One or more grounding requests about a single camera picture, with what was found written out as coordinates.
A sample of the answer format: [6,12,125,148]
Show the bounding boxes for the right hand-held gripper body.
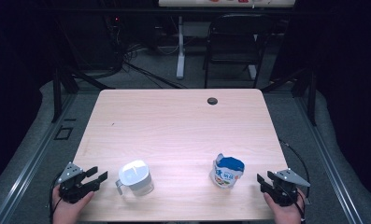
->
[266,167,312,208]

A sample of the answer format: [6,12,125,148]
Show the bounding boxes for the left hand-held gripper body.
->
[55,161,100,204]

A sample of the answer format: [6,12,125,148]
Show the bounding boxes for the clear container with white lid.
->
[115,160,155,197]

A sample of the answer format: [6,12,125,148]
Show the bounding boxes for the blue and white pouch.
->
[209,152,246,189]

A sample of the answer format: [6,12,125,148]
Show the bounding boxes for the person's right hand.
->
[263,189,307,224]

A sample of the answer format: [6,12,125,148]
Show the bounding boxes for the person's left hand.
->
[51,186,95,224]

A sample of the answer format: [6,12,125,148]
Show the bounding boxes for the white desk leg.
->
[248,34,258,80]
[176,15,186,80]

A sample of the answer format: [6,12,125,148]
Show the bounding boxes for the black folding chair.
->
[202,12,276,89]

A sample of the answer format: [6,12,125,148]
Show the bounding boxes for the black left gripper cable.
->
[48,172,64,224]

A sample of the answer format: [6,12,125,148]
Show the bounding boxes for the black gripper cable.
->
[48,172,64,224]
[278,139,311,223]

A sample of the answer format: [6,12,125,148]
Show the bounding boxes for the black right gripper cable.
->
[278,139,311,223]

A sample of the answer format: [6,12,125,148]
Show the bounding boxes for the aluminium rail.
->
[0,92,77,224]
[293,92,364,224]

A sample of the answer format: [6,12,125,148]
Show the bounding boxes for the black frame post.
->
[50,66,64,123]
[307,69,318,127]

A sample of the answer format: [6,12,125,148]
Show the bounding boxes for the black floor cables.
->
[121,59,187,90]

